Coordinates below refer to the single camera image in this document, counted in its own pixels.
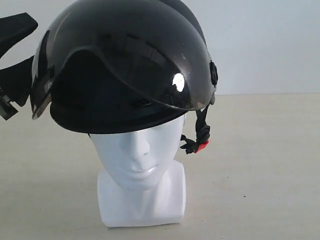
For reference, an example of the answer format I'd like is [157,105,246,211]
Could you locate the black helmet with visor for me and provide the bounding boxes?
[30,0,218,154]

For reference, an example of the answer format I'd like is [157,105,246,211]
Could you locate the white mannequin head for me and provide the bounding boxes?
[90,115,187,228]

